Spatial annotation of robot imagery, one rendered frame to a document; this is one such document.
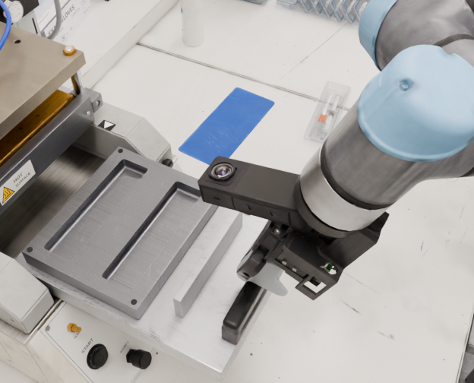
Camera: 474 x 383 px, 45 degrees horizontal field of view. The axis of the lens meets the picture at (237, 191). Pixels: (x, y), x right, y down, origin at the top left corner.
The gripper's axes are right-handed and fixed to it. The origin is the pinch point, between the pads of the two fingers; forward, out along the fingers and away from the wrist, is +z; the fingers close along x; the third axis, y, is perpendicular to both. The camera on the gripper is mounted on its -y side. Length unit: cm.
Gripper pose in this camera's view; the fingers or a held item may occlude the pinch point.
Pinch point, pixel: (241, 266)
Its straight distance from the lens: 66.2
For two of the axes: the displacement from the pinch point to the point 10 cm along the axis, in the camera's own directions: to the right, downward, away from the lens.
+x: 4.7, -6.7, 5.7
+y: 8.3, 5.6, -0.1
